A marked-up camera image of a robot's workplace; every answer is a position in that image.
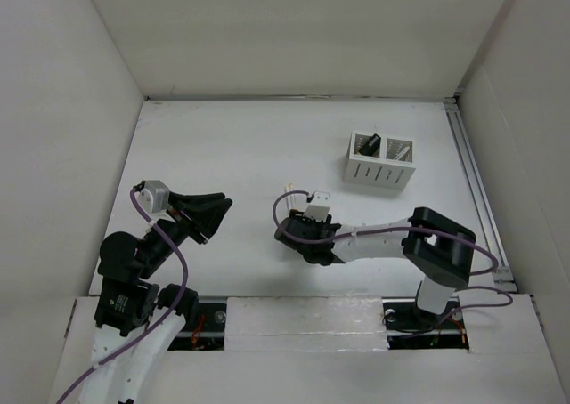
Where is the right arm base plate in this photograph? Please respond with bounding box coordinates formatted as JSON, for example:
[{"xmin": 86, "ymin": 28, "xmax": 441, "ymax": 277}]
[{"xmin": 381, "ymin": 298, "xmax": 469, "ymax": 351}]

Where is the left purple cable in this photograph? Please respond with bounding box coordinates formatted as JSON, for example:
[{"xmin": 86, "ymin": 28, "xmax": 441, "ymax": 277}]
[{"xmin": 55, "ymin": 185, "xmax": 188, "ymax": 404}]

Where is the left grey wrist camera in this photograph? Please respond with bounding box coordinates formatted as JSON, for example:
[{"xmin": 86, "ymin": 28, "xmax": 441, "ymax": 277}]
[{"xmin": 132, "ymin": 180, "xmax": 170, "ymax": 220}]

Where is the yellow cap black highlighter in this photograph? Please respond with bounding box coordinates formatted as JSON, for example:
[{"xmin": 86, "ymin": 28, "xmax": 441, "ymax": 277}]
[{"xmin": 358, "ymin": 134, "xmax": 381, "ymax": 157}]

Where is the white slotted pen holder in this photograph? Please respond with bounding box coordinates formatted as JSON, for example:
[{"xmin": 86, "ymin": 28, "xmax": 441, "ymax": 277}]
[{"xmin": 343, "ymin": 131, "xmax": 416, "ymax": 191}]

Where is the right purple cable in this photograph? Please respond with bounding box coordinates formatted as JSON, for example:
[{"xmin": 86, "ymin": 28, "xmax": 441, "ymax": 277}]
[{"xmin": 272, "ymin": 189, "xmax": 515, "ymax": 337}]

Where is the thin white yellow pencil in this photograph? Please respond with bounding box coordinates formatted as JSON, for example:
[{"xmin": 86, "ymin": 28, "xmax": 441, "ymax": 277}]
[{"xmin": 395, "ymin": 146, "xmax": 411, "ymax": 160}]

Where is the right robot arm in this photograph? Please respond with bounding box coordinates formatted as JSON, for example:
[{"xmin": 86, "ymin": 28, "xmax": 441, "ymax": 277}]
[{"xmin": 273, "ymin": 206, "xmax": 476, "ymax": 332}]

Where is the aluminium rail right side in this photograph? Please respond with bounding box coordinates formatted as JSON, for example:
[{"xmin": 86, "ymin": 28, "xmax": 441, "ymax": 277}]
[{"xmin": 444, "ymin": 98, "xmax": 518, "ymax": 294}]

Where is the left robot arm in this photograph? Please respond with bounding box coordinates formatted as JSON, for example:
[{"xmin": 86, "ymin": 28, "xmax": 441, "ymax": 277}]
[{"xmin": 78, "ymin": 181, "xmax": 232, "ymax": 403}]

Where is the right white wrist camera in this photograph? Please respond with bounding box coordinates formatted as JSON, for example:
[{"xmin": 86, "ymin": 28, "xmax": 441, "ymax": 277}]
[{"xmin": 304, "ymin": 191, "xmax": 331, "ymax": 222}]

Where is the purple cable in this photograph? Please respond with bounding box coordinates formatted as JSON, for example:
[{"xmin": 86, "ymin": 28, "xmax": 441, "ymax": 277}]
[
  {"xmin": 272, "ymin": 189, "xmax": 515, "ymax": 337},
  {"xmin": 55, "ymin": 185, "xmax": 188, "ymax": 404}
]

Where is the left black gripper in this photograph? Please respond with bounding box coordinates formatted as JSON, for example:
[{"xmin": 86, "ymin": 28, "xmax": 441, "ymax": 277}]
[{"xmin": 138, "ymin": 188, "xmax": 232, "ymax": 276}]

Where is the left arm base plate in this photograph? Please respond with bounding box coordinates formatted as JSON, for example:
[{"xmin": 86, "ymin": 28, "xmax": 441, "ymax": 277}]
[{"xmin": 168, "ymin": 297, "xmax": 227, "ymax": 351}]

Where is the white yellow marker pen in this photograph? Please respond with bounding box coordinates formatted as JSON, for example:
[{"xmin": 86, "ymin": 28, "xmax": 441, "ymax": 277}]
[{"xmin": 284, "ymin": 183, "xmax": 297, "ymax": 212}]

